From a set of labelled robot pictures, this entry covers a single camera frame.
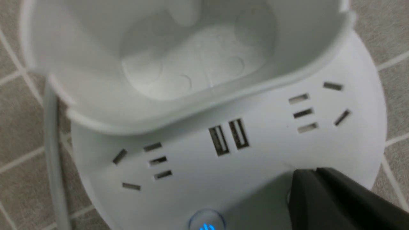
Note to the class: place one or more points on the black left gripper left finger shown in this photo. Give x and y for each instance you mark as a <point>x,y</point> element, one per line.
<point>313,206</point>

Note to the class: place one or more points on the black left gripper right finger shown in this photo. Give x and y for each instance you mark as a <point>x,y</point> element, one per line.
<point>369,210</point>

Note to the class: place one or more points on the white desk lamp with sockets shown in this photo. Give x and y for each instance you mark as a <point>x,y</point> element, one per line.
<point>193,114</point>

